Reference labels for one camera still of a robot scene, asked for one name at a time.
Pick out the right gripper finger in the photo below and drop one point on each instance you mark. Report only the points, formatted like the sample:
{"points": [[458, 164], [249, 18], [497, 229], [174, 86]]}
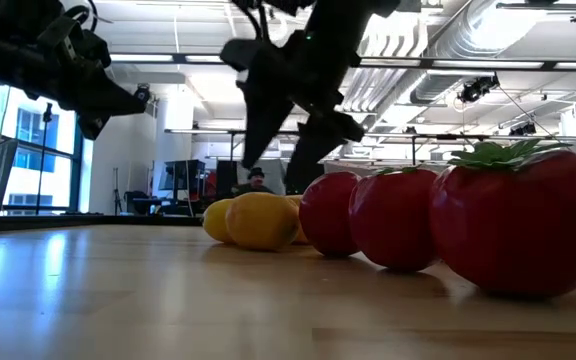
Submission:
{"points": [[318, 150], [263, 120]]}

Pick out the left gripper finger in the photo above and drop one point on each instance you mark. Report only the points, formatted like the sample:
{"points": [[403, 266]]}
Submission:
{"points": [[93, 125], [120, 100]]}

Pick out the red plastic tomato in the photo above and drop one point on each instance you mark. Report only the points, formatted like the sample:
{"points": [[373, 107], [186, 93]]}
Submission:
{"points": [[393, 220], [518, 225], [325, 215]]}

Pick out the orange-yellow plastic lemon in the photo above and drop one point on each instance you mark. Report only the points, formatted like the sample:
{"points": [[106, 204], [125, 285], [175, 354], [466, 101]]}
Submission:
{"points": [[263, 222], [300, 238]]}

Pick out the yellow plastic lemon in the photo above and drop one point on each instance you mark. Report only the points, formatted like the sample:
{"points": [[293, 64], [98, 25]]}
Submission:
{"points": [[215, 222]]}

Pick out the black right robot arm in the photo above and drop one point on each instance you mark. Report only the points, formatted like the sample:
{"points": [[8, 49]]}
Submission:
{"points": [[348, 20]]}

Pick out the black tripod stand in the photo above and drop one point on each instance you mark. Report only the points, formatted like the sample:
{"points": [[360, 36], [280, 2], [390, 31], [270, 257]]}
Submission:
{"points": [[47, 112]]}

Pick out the seated person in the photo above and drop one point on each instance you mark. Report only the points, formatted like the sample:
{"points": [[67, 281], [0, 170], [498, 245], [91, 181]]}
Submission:
{"points": [[255, 187]]}

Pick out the black upright panel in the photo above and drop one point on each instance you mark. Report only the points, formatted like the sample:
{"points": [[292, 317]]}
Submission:
{"points": [[226, 180]]}

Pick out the folded black tripod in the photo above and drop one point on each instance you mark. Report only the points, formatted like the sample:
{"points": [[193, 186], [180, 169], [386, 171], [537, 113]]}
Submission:
{"points": [[117, 195]]}

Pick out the black monitor cart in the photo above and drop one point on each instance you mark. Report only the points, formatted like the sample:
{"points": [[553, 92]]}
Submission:
{"points": [[183, 175]]}

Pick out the long ceiling light bar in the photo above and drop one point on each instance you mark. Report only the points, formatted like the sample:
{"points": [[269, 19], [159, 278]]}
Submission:
{"points": [[468, 63]]}

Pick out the black ceiling track light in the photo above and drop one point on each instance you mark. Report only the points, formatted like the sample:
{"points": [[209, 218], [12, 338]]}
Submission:
{"points": [[538, 6]]}

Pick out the black background rig frame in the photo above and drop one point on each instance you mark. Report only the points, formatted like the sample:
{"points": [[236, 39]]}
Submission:
{"points": [[203, 131]]}

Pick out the large black ceiling camera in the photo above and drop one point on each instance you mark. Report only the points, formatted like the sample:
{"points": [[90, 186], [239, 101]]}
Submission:
{"points": [[475, 90]]}

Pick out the silver ventilation duct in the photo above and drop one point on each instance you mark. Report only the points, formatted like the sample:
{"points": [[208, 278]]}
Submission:
{"points": [[468, 30]]}

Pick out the small black ceiling camera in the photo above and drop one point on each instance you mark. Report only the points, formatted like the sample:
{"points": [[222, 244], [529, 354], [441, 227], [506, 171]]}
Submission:
{"points": [[523, 129]]}

